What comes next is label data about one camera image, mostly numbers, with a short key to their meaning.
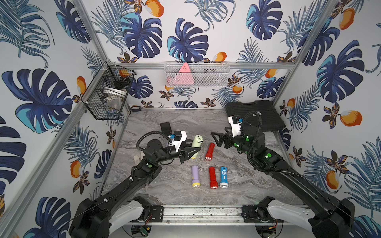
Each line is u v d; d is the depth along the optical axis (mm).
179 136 560
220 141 632
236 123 610
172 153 608
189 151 650
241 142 611
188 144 657
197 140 613
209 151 950
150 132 489
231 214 761
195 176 839
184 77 904
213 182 837
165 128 1041
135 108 1212
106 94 801
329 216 389
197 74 928
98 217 389
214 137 680
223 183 814
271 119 1065
